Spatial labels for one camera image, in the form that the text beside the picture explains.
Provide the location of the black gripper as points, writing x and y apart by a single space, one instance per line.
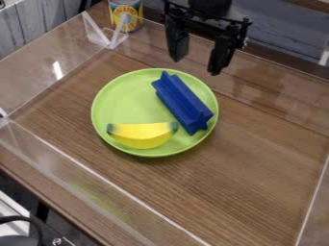
212 17

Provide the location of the yellow toy banana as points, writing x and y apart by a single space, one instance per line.
144 135

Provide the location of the green round plate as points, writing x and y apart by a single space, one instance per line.
128 101

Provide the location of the blue star-shaped block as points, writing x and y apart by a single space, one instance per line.
183 102

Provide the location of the yellow labelled tin can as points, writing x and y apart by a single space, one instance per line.
130 11

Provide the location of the clear acrylic tray wall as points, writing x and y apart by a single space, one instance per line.
251 187

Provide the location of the black bracket with bolt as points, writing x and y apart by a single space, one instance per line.
53 237

